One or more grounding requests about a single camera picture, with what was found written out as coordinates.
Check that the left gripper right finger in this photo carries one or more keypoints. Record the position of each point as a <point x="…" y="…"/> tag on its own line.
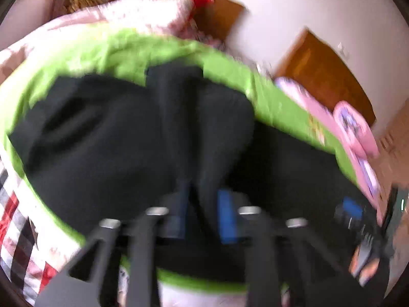
<point x="286" y="252"/>

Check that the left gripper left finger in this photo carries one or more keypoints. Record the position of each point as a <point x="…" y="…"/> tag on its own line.
<point x="91" y="277"/>

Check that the black pants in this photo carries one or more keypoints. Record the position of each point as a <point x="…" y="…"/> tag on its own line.
<point x="99" y="147"/>

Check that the right hand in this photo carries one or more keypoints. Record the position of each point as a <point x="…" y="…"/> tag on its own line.
<point x="364" y="263"/>

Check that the red black striped cloth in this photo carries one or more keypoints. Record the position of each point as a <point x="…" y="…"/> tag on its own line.
<point x="29" y="258"/>

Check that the pink cartoon pillow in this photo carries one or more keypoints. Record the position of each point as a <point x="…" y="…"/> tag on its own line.
<point x="351" y="130"/>

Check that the near wooden headboard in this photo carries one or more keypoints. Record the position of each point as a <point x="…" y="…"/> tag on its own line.
<point x="318" y="68"/>

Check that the wooden headboard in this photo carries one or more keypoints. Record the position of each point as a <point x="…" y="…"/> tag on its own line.
<point x="318" y="68"/>
<point x="219" y="18"/>

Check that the green cartoon bed sheet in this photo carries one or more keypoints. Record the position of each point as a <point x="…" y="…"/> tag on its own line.
<point x="126" y="55"/>

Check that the far wooden headboard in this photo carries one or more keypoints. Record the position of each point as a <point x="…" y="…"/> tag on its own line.
<point x="219" y="18"/>

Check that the pink floral quilt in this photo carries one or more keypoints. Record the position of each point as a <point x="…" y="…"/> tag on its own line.
<point x="162" y="17"/>

